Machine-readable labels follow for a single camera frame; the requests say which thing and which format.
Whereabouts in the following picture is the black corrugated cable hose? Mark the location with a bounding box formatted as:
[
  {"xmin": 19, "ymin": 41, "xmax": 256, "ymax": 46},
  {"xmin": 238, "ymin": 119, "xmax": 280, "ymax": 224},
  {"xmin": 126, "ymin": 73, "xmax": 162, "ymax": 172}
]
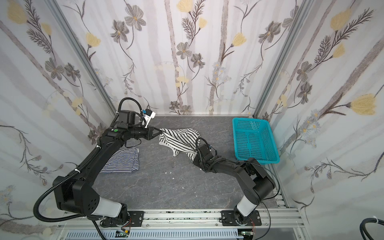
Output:
[{"xmin": 32, "ymin": 167, "xmax": 91, "ymax": 223}]

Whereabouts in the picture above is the teal plastic basket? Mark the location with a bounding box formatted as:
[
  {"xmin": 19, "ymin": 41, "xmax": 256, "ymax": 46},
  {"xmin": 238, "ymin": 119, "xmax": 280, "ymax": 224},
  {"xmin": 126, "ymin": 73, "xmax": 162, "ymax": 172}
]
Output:
[{"xmin": 232, "ymin": 118, "xmax": 280, "ymax": 165}]

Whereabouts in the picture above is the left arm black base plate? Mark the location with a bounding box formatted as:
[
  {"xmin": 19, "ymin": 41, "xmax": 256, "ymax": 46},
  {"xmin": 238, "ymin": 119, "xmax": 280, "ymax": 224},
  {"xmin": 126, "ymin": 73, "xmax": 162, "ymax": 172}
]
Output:
[{"xmin": 100, "ymin": 211, "xmax": 145, "ymax": 228}]

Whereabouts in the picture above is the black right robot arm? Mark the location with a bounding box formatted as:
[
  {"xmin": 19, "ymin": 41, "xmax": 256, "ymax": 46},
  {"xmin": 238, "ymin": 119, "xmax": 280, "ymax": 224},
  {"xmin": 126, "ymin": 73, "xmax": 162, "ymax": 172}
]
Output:
[{"xmin": 193, "ymin": 137, "xmax": 277, "ymax": 226}]

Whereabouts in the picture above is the black white striped tank top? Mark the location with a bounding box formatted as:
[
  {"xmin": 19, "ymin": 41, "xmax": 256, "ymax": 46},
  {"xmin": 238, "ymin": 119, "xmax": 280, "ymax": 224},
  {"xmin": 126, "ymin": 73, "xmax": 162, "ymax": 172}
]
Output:
[{"xmin": 159, "ymin": 128, "xmax": 201, "ymax": 162}]

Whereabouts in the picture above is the black cable bundle at corner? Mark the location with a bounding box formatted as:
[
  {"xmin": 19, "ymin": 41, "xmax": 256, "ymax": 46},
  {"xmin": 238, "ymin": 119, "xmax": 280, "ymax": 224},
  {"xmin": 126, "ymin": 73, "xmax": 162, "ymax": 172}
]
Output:
[{"xmin": 359, "ymin": 217, "xmax": 384, "ymax": 240}]

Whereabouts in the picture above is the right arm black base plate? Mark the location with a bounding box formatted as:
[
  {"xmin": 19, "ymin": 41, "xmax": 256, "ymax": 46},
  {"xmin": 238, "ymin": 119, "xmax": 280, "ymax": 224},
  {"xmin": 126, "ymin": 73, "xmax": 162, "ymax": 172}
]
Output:
[{"xmin": 219, "ymin": 210, "xmax": 262, "ymax": 227}]

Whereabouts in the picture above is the white slotted cable duct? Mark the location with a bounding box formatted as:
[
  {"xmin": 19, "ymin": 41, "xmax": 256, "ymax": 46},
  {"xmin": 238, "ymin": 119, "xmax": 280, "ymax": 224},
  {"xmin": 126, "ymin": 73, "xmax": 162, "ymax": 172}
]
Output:
[{"xmin": 64, "ymin": 229, "xmax": 244, "ymax": 240}]

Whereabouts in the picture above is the blue white striped tank top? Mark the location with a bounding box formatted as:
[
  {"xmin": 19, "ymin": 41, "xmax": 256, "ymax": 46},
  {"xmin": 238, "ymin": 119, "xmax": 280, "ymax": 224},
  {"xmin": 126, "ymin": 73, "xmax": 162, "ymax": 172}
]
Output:
[{"xmin": 100, "ymin": 147, "xmax": 140, "ymax": 174}]

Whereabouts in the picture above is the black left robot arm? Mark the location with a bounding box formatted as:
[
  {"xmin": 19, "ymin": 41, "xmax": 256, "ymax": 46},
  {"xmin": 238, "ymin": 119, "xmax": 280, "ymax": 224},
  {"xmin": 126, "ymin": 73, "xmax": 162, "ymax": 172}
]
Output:
[{"xmin": 33, "ymin": 98, "xmax": 162, "ymax": 228}]

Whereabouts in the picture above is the aluminium mounting rail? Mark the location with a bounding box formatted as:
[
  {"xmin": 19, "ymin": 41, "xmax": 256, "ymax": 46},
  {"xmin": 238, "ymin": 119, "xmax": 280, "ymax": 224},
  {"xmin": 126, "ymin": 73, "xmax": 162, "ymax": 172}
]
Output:
[{"xmin": 56, "ymin": 208, "xmax": 310, "ymax": 232}]

